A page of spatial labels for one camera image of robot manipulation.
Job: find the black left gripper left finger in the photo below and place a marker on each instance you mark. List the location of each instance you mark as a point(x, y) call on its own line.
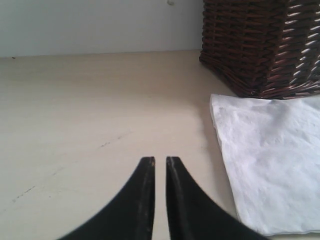
point(129, 215)

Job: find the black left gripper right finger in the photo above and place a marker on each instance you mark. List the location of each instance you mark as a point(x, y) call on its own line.
point(191, 213)

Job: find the white t-shirt red patch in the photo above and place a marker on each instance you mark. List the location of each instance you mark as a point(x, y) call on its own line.
point(271, 153)

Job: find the dark red wicker basket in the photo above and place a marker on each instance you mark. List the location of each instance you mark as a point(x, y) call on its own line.
point(266, 49)

